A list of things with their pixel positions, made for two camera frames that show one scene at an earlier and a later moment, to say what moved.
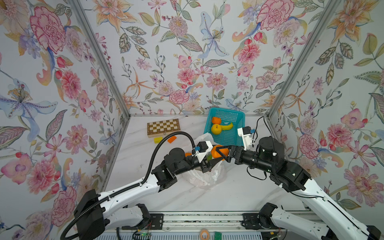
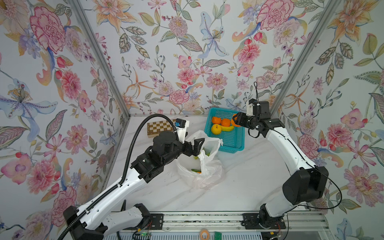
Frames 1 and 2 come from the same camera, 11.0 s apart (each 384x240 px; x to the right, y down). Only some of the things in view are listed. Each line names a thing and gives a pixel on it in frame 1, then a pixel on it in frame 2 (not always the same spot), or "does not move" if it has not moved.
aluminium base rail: (210, 221) does not move
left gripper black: (202, 162) -> (188, 147)
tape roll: (204, 230) does not move
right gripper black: (235, 154) -> (244, 120)
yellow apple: (216, 129) does not move
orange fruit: (216, 120) does not move
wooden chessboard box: (162, 128) does not move
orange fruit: (216, 154) -> (225, 122)
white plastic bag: (211, 179) does not move
